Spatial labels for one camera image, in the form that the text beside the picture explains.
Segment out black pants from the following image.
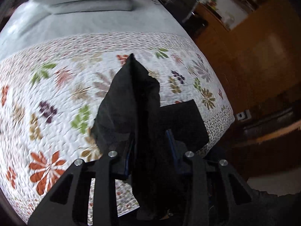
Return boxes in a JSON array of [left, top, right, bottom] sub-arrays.
[[91, 55, 209, 219]]

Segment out wooden wardrobe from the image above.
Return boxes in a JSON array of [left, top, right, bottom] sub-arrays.
[[194, 0, 300, 115]]

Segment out black metal chair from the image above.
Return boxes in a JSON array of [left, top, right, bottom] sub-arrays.
[[164, 0, 208, 37]]

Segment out white wall socket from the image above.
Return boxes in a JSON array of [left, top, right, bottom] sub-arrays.
[[236, 109, 252, 121]]

